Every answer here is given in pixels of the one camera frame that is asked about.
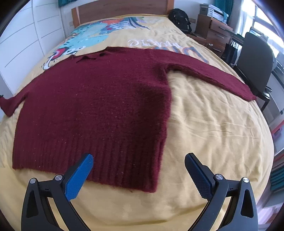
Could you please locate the yellow cartoon print bedspread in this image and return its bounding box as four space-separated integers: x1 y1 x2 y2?
0 15 275 231

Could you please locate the black office chair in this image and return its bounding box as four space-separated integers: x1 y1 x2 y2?
233 32 276 111

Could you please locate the teal curtain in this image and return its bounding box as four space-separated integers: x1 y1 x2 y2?
58 0 76 8

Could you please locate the white wardrobe with doors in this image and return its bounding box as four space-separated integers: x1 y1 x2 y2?
1 0 65 93

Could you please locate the wooden bed headboard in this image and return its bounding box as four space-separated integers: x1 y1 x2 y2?
71 0 174 27

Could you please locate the brown wooden drawer cabinet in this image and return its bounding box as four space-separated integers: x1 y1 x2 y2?
195 14 233 57

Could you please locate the black desk by window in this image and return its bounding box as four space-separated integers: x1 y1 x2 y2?
228 30 245 46

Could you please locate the dark red knitted sweater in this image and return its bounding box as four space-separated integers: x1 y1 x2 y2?
1 47 255 192

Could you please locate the stack of papers and boxes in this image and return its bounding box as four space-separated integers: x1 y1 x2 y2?
199 4 229 24

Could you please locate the black backpack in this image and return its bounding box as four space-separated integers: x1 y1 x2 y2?
168 9 192 34

